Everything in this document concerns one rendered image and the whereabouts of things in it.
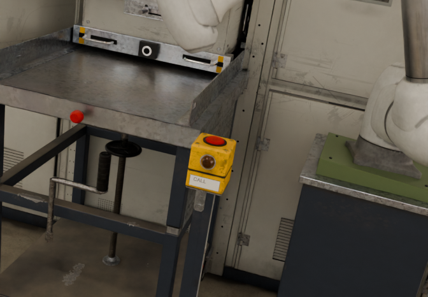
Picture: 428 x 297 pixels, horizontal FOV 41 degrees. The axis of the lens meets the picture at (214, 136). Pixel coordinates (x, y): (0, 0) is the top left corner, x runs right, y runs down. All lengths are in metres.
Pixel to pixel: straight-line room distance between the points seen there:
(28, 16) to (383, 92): 1.17
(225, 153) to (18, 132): 1.40
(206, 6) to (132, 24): 0.63
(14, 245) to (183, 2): 1.43
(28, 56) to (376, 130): 1.00
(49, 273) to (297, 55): 1.09
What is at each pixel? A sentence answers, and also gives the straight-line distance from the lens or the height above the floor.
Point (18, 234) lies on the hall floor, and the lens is 2.53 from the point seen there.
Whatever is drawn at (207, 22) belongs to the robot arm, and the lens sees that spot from 1.35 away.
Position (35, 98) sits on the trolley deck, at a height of 0.83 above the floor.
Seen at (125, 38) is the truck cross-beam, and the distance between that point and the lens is 1.94.
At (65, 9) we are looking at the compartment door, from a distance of 2.18.
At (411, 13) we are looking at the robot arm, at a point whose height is 1.20.
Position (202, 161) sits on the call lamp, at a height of 0.87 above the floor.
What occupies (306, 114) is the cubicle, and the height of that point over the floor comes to 0.74.
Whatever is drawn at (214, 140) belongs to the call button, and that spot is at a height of 0.91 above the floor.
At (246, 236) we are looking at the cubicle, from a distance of 2.25.
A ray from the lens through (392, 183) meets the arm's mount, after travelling 1.53.
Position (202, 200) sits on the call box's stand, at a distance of 1.23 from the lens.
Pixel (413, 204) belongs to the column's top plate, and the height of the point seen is 0.75.
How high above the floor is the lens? 1.33
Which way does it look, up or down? 21 degrees down
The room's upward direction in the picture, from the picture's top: 10 degrees clockwise
